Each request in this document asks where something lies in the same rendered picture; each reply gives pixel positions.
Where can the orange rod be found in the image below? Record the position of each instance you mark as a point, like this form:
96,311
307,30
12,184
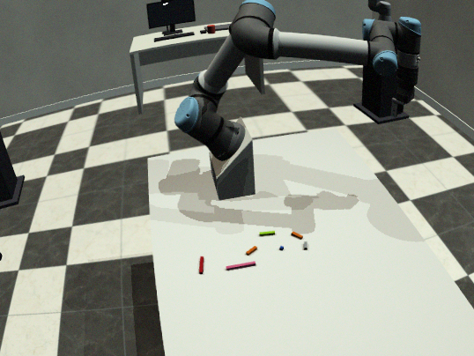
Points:
251,250
297,235

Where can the red rod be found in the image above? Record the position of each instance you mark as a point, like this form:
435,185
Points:
201,268

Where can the pink rod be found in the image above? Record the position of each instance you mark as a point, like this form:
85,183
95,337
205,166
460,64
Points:
241,265

